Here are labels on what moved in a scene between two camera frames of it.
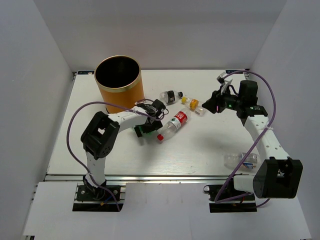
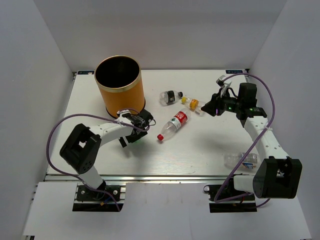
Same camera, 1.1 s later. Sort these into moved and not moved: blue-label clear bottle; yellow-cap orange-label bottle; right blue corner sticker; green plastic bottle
Moved: green plastic bottle
Not moved: right blue corner sticker; yellow-cap orange-label bottle; blue-label clear bottle
